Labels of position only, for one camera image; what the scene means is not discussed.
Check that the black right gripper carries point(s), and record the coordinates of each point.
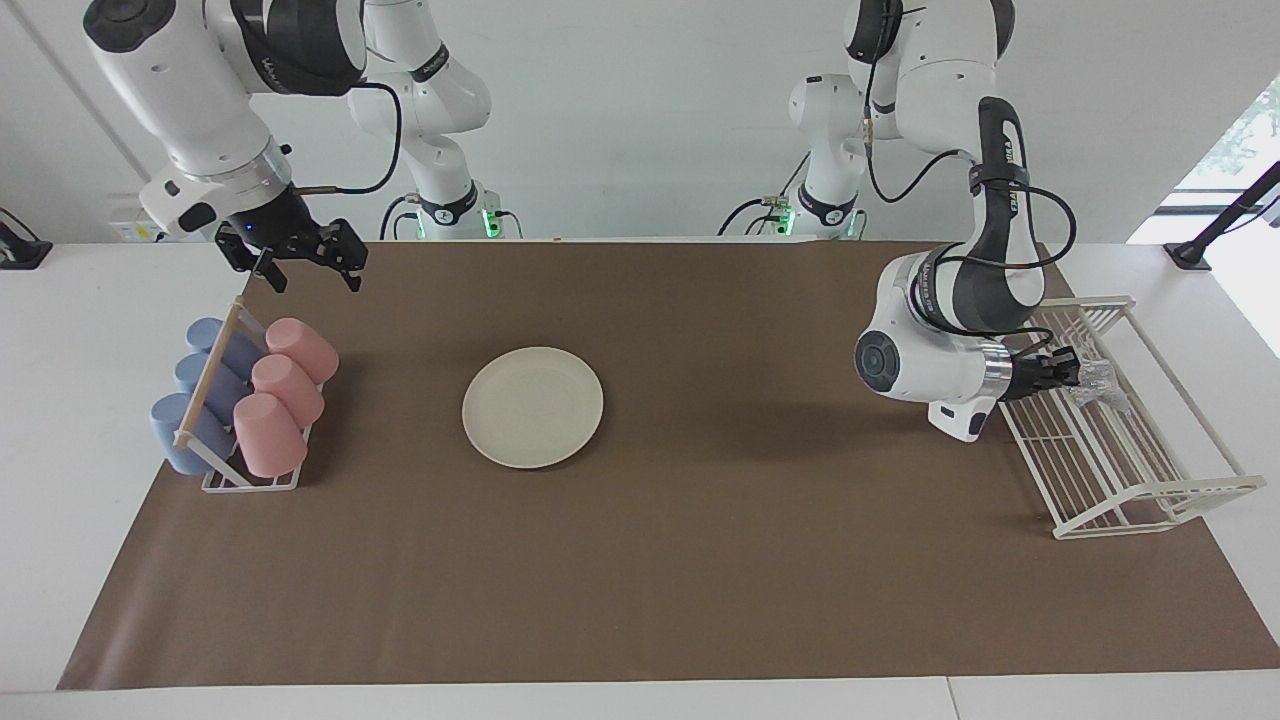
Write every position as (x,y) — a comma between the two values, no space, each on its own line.
(280,225)

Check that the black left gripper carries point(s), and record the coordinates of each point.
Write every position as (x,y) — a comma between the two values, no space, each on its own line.
(1025,378)

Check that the clear plastic cup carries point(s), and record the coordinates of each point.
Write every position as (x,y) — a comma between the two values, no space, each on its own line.
(1105,385)

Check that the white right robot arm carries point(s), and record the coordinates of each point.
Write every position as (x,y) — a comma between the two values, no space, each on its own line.
(190,80)

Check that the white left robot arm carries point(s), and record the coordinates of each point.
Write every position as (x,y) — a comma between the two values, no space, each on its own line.
(940,300)

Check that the cream round plate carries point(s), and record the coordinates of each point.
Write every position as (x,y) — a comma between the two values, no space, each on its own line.
(533,407)

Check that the pink plastic cup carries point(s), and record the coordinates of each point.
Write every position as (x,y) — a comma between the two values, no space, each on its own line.
(305,348)
(268,435)
(290,388)

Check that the blue plastic cup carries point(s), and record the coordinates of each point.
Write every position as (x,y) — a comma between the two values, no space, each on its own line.
(240,350)
(180,440)
(225,388)

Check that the black angled stand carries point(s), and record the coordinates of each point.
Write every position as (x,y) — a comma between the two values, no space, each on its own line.
(1215,225)

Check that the brown paper table mat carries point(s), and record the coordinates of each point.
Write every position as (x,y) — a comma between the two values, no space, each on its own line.
(700,560)

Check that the white wall power outlet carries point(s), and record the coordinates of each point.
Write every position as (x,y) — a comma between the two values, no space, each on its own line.
(125,232)

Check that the black clamp mount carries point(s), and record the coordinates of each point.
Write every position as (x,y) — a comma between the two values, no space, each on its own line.
(18,250)

